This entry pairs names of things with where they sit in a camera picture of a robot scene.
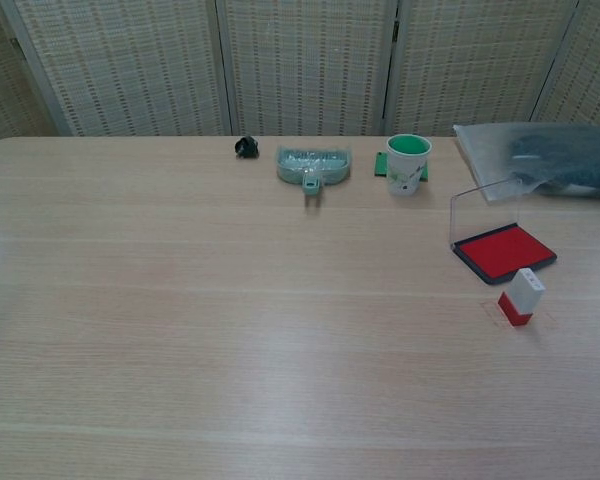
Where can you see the clear plastic zip bag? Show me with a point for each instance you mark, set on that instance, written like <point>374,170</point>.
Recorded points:
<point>485,150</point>

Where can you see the light green mini dustpan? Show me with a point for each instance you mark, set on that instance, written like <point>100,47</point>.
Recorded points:
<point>292,174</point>

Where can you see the small black clip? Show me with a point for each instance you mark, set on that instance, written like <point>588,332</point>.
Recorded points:
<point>246,147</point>

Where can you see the dark green bundle in bag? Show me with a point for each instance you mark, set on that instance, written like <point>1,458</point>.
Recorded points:
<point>565,155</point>

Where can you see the paper cup green inside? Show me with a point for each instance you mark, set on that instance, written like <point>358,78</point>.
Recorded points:
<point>405,172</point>

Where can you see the red ink pad clear lid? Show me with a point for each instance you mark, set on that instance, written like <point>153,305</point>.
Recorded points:
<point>504,250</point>

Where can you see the green square coaster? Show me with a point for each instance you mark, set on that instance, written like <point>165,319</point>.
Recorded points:
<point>380,165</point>

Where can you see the white and red stamp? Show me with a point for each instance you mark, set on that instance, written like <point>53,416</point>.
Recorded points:
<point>526,296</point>

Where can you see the light green mini brush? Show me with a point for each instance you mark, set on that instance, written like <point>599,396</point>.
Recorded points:
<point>310,156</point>

